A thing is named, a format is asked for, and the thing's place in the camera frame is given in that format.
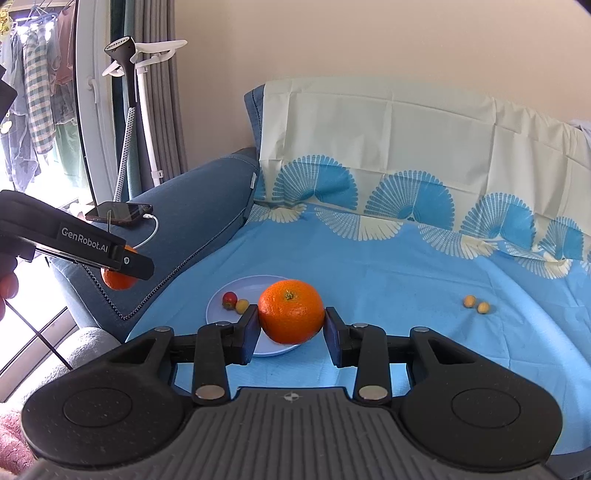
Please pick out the yellow-green small fruit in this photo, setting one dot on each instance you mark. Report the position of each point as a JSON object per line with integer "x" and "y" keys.
{"x": 241, "y": 306}

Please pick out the yellow small fruit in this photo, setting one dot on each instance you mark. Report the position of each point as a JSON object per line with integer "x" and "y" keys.
{"x": 469, "y": 301}
{"x": 483, "y": 308}

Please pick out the person's left hand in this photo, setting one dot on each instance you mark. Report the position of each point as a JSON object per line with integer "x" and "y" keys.
{"x": 9, "y": 284}

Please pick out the blue patterned cloth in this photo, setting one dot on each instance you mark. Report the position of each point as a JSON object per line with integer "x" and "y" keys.
{"x": 397, "y": 200}

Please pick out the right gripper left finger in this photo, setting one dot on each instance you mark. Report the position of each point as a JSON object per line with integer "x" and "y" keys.
{"x": 217, "y": 346}

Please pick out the blue sofa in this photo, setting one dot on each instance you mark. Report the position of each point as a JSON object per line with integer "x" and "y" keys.
{"x": 195, "y": 213}

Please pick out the black smartphone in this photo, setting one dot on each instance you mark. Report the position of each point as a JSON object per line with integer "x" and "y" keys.
{"x": 118, "y": 213}

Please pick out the red cherry tomato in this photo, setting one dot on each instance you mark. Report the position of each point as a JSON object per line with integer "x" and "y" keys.
{"x": 229, "y": 300}

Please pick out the pink fluffy rug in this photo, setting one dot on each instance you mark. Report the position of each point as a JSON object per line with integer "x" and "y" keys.
{"x": 16, "y": 456}

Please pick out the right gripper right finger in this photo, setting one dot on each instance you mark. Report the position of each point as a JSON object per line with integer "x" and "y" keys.
{"x": 365, "y": 347}

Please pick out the grey curtain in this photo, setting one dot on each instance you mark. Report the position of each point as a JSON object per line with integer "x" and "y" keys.
{"x": 151, "y": 21}

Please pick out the hanging clothes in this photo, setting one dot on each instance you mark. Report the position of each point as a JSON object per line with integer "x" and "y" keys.
{"x": 41, "y": 152}

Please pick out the orange mandarin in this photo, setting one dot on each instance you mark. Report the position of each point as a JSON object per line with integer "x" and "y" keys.
{"x": 117, "y": 281}
{"x": 291, "y": 312}

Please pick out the garment steamer stand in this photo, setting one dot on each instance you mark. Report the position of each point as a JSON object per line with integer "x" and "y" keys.
{"x": 131, "y": 61}

